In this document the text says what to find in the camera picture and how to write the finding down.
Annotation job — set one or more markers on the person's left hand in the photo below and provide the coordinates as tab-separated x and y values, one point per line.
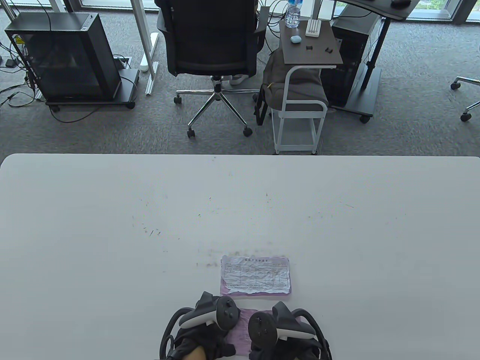
210	339

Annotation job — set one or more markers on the person's right hand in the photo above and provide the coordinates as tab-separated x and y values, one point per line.
285	348

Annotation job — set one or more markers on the grey hand controller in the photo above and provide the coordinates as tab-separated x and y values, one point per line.
262	328
227	313

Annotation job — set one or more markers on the pink paper invoice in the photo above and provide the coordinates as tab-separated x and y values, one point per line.
258	295
242	330

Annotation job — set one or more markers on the white paper invoice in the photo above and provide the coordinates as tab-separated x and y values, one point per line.
257	273

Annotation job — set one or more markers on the person's left forearm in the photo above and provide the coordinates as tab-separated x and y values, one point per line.
195	354

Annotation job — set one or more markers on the black rolling platform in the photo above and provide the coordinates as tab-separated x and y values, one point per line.
129	84

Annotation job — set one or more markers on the grey backpack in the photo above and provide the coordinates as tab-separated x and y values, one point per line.
273	75

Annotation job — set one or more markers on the black floor socket box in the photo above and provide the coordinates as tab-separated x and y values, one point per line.
123	62

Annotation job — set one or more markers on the white side table brown top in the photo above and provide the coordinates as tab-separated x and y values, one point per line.
296	52

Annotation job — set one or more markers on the black office chair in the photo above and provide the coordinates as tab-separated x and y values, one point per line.
212	37

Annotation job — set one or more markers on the light blue earbuds case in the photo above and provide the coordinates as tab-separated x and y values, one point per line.
296	39

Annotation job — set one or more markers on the white desk leg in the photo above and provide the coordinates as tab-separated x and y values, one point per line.
144	30

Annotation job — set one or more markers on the black glass computer tower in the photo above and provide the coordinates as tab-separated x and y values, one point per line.
67	56

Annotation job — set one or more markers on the white slotted box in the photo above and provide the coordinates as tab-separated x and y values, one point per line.
313	28

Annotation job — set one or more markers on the silver chair base with casters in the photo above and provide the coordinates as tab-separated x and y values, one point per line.
468	79

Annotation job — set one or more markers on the clear plastic water bottle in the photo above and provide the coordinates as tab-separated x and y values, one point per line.
293	15

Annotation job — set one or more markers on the black power adapter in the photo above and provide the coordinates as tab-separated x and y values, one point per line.
9	62

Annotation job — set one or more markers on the black standing desk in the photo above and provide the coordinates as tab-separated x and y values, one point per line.
375	7

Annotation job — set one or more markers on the black computer mouse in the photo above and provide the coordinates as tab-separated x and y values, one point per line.
400	3

